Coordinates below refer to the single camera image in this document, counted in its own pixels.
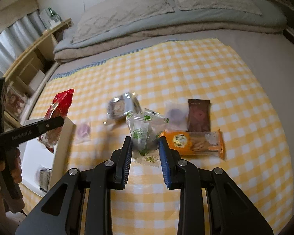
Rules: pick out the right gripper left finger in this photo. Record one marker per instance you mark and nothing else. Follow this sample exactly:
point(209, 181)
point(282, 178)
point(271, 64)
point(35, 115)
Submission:
point(122, 161)

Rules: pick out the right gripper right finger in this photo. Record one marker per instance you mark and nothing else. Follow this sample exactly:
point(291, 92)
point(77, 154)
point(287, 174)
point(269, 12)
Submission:
point(172, 173)

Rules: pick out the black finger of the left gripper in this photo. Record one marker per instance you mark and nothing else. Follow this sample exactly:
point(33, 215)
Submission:
point(50, 124)

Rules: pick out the red snack packet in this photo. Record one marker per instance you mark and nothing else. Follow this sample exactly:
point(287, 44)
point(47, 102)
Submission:
point(56, 114)

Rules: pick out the purple pastry clear packet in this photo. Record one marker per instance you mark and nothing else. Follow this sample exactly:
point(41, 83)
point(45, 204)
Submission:
point(82, 133)

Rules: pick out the green leaf clear snack packet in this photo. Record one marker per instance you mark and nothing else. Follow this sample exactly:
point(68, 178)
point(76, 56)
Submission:
point(145, 129)

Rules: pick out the orange twisted cracker packet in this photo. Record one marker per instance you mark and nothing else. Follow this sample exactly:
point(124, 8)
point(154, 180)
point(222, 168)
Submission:
point(196, 143)

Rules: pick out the dark brown snack packet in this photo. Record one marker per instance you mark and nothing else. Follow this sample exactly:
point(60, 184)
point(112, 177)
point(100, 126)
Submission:
point(199, 115)

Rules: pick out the left hand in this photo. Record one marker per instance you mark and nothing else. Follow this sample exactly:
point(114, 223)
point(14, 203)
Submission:
point(10, 190)

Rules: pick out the red patterned storage box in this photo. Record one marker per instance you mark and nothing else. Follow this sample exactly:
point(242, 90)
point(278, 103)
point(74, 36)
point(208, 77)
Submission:
point(15, 101)

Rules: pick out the white cardboard tray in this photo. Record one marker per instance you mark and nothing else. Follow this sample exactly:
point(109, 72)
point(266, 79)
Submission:
point(35, 155)

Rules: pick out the wooden bedside shelf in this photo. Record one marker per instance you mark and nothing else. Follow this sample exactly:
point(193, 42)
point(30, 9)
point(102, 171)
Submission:
point(33, 68)

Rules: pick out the dark wrapped cake packet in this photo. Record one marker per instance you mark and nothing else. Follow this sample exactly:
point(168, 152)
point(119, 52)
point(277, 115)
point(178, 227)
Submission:
point(43, 177)

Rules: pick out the roll cake clear packet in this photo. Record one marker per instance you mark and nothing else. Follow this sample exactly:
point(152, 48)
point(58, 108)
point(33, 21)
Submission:
point(119, 106)

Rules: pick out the yellow checkered cloth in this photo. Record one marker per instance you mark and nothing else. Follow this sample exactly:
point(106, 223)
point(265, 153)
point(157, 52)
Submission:
point(257, 155)

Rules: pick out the grey window curtain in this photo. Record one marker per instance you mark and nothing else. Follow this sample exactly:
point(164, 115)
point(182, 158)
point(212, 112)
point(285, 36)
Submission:
point(19, 36)

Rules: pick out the green glass bottle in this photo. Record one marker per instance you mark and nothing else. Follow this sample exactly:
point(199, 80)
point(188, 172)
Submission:
point(53, 15)

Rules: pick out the beige folded blanket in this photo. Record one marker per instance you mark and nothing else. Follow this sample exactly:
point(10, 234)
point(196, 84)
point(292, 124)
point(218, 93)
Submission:
point(66, 51)

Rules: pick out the left grey pillow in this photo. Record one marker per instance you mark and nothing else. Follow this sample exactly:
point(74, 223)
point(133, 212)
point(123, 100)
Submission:
point(111, 14)

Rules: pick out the blue grey folded duvet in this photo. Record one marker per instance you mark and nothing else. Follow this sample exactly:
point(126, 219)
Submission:
point(271, 16)

